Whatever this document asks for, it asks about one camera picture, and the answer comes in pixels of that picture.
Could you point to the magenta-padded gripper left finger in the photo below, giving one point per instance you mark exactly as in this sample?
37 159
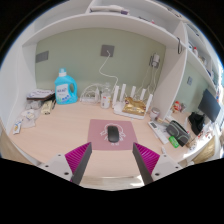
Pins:
77 156

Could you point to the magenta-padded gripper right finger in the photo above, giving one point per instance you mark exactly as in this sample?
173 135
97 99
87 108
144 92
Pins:
146 157

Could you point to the black computer mouse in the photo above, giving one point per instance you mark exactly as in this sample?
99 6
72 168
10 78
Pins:
113 134

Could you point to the pink mouse pad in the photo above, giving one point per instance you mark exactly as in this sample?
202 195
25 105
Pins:
96 133

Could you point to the white remote control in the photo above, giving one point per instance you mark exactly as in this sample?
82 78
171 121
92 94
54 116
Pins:
157 130

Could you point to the green small packet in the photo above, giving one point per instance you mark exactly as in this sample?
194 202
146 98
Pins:
173 141

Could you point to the black zip pouch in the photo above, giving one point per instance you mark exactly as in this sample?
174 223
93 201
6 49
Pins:
178 131

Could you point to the white pink jar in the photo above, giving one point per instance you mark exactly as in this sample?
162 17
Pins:
154 114

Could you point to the gold snack bag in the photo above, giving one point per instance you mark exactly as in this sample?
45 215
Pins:
134 106

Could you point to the white router with antennas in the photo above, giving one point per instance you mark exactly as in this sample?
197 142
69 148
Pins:
117 108

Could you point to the beige cardboard box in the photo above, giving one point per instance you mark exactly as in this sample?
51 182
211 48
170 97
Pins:
47 107

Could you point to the clear plastic bag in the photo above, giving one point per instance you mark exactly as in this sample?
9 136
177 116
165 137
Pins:
31 120

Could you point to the red figurine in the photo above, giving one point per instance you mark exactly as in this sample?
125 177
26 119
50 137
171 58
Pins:
178 106

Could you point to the black bag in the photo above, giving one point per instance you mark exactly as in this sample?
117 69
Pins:
196 121

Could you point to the clear bottle with white label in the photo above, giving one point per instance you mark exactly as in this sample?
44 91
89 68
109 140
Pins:
105 99

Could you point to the blue detergent bottle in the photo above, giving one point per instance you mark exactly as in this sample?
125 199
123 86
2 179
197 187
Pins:
65 90

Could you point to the black monitor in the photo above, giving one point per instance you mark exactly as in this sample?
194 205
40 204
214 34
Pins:
209 105

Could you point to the white desk shelf unit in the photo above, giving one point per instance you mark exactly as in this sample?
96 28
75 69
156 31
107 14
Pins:
100 20

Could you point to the white wall charger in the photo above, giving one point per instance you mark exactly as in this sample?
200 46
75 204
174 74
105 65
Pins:
155 60

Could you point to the grey wall plate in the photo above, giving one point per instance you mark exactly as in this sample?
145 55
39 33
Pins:
42 56

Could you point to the grey wall socket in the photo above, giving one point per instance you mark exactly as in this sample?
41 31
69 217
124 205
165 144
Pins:
107 50

